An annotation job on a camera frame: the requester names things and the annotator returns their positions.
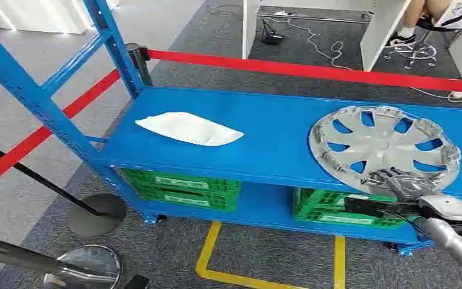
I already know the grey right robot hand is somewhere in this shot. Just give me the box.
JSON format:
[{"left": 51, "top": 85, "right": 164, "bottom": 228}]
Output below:
[{"left": 363, "top": 167, "right": 442, "bottom": 203}]

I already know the silver wheel hubcap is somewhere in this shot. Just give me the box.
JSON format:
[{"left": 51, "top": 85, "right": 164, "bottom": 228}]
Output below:
[{"left": 309, "top": 105, "right": 462, "bottom": 197}]

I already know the green plastic crate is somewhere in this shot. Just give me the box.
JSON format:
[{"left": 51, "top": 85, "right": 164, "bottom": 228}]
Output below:
[
  {"left": 119, "top": 167, "right": 242, "bottom": 197},
  {"left": 129, "top": 184, "right": 238, "bottom": 213},
  {"left": 292, "top": 187, "right": 420, "bottom": 229}
]

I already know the office chair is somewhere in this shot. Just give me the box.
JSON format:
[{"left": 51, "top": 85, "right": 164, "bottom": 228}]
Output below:
[{"left": 384, "top": 16, "right": 457, "bottom": 71}]

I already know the blue metal shelf rack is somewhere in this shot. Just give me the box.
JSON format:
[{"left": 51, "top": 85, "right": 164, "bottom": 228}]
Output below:
[{"left": 0, "top": 0, "right": 462, "bottom": 257}]

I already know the red barrier belt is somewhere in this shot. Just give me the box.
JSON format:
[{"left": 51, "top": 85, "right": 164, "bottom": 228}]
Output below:
[
  {"left": 147, "top": 49, "right": 462, "bottom": 96},
  {"left": 0, "top": 69, "right": 122, "bottom": 196}
]

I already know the white desk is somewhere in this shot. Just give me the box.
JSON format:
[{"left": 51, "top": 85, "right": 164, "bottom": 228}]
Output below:
[{"left": 241, "top": 0, "right": 412, "bottom": 72}]

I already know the person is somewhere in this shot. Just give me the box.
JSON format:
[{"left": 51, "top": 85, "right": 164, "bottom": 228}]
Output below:
[{"left": 386, "top": 0, "right": 462, "bottom": 48}]

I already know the black device with antenna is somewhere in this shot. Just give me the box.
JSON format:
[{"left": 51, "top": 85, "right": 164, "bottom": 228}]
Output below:
[{"left": 260, "top": 19, "right": 285, "bottom": 45}]

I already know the black leaning stanchion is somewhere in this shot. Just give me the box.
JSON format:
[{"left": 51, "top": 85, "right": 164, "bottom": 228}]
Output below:
[{"left": 0, "top": 135, "right": 128, "bottom": 238}]

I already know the white cabinet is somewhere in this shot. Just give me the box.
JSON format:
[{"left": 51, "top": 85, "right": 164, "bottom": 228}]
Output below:
[{"left": 0, "top": 0, "right": 120, "bottom": 35}]

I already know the white floor cable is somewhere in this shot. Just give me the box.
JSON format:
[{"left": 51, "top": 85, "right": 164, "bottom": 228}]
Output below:
[{"left": 268, "top": 11, "right": 462, "bottom": 104}]

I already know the black stanchion post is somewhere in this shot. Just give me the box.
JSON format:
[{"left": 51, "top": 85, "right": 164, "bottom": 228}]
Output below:
[{"left": 126, "top": 43, "right": 153, "bottom": 87}]

